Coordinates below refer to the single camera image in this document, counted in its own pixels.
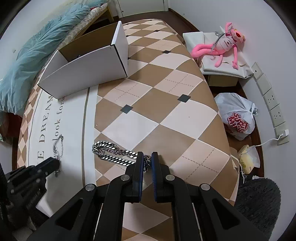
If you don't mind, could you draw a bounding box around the thick silver chain necklace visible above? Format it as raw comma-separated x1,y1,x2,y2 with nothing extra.
92,140,153,173

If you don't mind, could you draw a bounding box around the checkered printed tablecloth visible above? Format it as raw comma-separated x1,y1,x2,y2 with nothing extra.
18,19,241,240

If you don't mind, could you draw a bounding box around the teal blue duvet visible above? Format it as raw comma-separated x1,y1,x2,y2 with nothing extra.
1,4,90,115

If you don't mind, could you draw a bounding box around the yellow packaged item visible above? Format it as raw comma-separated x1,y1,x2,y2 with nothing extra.
238,145,260,174

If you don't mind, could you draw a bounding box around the white plastic shopping bag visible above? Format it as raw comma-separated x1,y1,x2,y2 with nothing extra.
214,93,258,141

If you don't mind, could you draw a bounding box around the dark fuzzy stool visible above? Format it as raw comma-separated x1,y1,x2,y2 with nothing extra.
234,178,281,239

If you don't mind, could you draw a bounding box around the grey cloth covered box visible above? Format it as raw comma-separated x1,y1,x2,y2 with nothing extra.
182,31,254,88

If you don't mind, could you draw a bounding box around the white cardboard box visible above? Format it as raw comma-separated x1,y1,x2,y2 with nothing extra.
38,21,128,99

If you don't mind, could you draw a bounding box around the pink panther plush toy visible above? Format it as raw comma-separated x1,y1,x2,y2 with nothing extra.
191,22,245,70

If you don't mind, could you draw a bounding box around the patterned bed mattress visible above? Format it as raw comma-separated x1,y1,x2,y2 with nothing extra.
53,2,110,52

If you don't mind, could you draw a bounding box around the white door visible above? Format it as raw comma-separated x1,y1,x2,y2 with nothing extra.
113,0,169,18

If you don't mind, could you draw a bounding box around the white charger cable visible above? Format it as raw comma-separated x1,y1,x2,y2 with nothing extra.
248,129,290,148

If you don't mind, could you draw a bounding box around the white wall socket strip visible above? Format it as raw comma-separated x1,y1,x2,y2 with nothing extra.
251,62,290,146

